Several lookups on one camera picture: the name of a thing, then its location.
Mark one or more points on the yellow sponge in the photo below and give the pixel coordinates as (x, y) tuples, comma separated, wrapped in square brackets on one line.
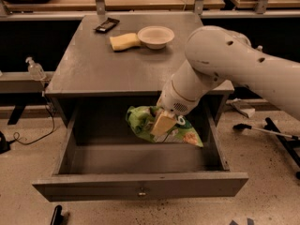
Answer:
[(124, 42)]

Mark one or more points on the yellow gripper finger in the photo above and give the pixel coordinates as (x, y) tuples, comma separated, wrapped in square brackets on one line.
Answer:
[(164, 122)]

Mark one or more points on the open grey top drawer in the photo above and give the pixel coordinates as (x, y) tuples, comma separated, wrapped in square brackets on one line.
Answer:
[(102, 159)]

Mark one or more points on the black snack bar wrapper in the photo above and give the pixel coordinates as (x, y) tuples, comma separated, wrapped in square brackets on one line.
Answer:
[(106, 26)]

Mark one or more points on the left hand sanitizer bottle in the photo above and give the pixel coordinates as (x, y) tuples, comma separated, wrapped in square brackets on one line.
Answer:
[(35, 69)]

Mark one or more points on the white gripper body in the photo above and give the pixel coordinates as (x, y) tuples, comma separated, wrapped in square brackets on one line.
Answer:
[(172, 101)]

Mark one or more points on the black handled floor tool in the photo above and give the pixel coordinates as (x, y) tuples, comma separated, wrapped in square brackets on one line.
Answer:
[(289, 142)]

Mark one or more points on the grey cabinet with top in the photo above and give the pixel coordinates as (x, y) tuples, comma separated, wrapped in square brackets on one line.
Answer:
[(90, 67)]

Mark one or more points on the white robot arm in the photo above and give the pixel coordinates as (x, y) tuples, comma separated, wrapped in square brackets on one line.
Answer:
[(214, 55)]

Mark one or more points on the green rice chip bag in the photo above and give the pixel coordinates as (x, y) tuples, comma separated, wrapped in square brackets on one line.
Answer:
[(141, 119)]

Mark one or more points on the white bowl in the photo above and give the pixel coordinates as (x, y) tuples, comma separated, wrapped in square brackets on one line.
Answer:
[(155, 37)]

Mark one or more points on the wooden back shelf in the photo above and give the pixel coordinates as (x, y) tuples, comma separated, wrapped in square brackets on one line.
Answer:
[(110, 5)]

